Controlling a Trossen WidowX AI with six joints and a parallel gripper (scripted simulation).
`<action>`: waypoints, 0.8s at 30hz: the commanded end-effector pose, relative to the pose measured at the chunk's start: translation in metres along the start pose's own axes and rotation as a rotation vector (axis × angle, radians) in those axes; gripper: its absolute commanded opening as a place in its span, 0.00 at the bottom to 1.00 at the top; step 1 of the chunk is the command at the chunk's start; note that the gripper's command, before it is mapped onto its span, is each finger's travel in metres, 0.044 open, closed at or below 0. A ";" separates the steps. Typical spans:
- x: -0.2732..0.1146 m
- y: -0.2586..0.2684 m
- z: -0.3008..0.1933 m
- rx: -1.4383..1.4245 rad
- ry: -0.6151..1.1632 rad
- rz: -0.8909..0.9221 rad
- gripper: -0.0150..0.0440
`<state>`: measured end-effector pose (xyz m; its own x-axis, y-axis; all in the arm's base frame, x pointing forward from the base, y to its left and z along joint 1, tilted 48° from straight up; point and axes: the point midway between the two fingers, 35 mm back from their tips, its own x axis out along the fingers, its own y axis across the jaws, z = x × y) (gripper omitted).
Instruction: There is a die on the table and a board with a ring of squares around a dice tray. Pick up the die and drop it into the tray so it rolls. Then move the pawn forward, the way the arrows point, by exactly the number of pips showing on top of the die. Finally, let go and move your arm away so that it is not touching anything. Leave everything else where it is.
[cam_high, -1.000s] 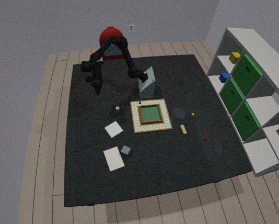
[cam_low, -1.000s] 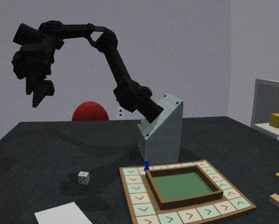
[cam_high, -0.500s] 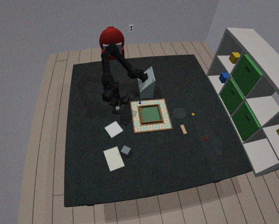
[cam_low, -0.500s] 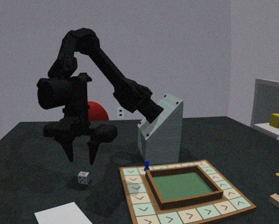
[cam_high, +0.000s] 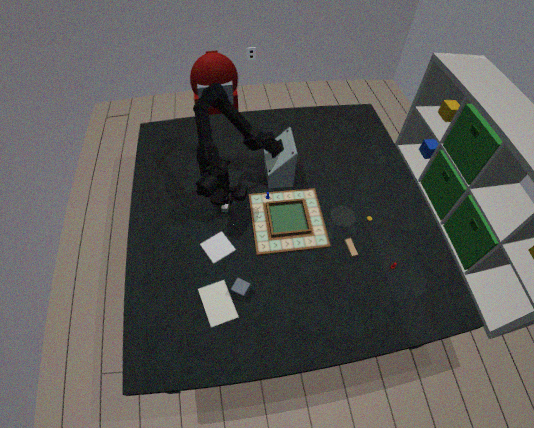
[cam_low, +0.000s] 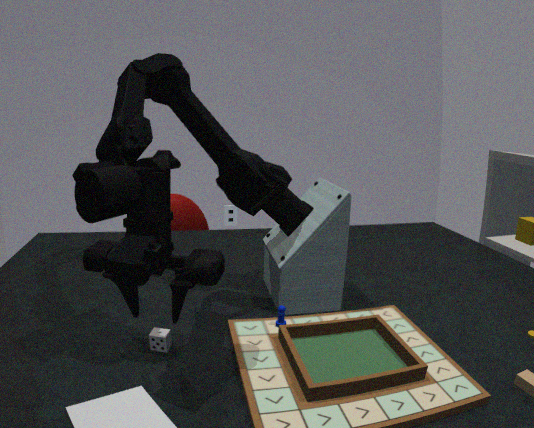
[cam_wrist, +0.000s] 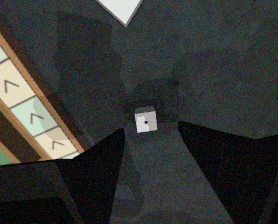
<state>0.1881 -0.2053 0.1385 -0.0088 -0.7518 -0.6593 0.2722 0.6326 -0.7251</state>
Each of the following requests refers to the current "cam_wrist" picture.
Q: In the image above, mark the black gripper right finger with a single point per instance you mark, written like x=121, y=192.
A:
x=242, y=171

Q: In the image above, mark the light grey die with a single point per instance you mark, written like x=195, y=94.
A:
x=145, y=119

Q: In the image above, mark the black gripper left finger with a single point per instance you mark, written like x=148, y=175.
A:
x=86, y=183

